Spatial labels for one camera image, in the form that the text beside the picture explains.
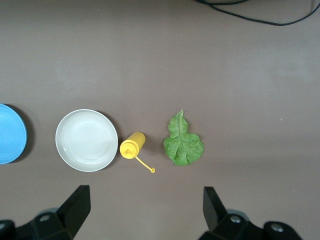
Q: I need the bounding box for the blue round plate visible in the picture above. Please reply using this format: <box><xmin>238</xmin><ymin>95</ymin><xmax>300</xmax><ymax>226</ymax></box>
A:
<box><xmin>0</xmin><ymin>103</ymin><xmax>28</xmax><ymax>165</ymax></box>

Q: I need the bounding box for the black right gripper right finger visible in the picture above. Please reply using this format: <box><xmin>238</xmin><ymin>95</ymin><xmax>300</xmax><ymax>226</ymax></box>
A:
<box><xmin>198</xmin><ymin>186</ymin><xmax>304</xmax><ymax>240</ymax></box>

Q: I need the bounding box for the yellow mustard squeeze bottle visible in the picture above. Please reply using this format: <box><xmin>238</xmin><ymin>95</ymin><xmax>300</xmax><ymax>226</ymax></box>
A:
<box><xmin>119</xmin><ymin>131</ymin><xmax>156</xmax><ymax>174</ymax></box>

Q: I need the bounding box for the long black table cable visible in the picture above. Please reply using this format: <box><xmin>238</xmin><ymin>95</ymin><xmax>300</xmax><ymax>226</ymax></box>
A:
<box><xmin>194</xmin><ymin>0</ymin><xmax>320</xmax><ymax>27</ymax></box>

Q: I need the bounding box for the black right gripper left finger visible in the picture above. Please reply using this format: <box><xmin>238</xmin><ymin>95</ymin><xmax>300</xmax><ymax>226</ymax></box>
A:
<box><xmin>0</xmin><ymin>184</ymin><xmax>91</xmax><ymax>240</ymax></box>

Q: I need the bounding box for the beige round plate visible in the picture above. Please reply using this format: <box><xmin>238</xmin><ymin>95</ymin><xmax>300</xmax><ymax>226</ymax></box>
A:
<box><xmin>55</xmin><ymin>108</ymin><xmax>119</xmax><ymax>173</ymax></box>

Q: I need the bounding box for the green lettuce leaf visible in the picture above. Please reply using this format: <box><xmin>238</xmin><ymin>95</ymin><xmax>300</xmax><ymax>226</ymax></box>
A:
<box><xmin>163</xmin><ymin>109</ymin><xmax>205</xmax><ymax>167</ymax></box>

